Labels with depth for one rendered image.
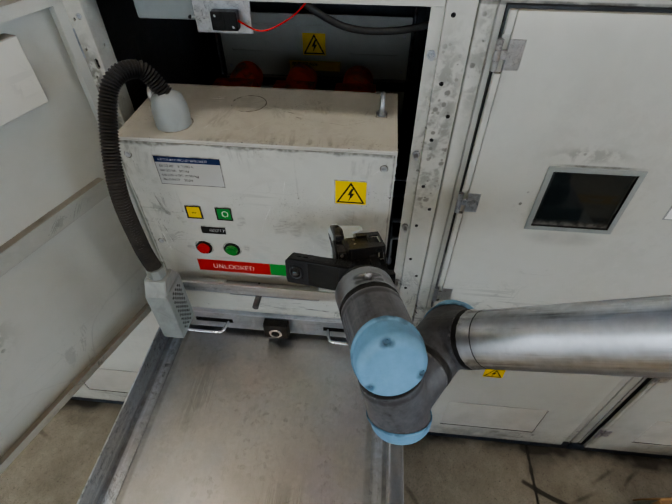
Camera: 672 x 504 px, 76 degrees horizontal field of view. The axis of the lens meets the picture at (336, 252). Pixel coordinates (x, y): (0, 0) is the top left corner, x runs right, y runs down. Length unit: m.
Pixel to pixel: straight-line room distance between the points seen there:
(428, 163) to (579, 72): 0.29
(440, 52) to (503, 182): 0.29
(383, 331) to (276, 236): 0.42
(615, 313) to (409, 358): 0.23
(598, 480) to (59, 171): 2.01
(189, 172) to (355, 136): 0.30
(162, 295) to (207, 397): 0.28
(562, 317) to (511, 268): 0.54
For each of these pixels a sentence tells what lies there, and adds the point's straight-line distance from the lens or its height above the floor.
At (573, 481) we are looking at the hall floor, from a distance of 2.07.
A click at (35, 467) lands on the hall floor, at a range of 2.21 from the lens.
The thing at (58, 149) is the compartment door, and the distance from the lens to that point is 0.99.
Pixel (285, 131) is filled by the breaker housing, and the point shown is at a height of 1.39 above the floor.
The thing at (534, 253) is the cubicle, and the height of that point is 1.08.
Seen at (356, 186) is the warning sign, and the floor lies 1.32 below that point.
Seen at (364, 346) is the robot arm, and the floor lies 1.34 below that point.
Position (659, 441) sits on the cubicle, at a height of 0.17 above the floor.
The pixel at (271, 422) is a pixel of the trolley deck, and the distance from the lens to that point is 1.02.
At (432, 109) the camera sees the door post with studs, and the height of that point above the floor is 1.40.
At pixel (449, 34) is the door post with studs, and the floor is 1.53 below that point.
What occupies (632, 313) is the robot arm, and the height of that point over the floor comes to 1.41.
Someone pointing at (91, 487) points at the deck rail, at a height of 0.90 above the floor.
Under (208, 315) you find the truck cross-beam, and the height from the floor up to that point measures 0.91.
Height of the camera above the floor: 1.78
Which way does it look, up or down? 45 degrees down
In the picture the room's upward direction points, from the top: straight up
